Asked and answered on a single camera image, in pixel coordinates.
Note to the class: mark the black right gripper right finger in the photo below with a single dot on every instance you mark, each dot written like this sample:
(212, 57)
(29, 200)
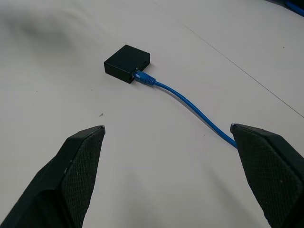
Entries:
(270, 173)

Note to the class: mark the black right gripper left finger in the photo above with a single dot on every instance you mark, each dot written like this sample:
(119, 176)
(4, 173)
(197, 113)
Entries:
(59, 180)

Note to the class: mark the small black box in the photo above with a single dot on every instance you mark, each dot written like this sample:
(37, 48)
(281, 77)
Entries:
(123, 62)

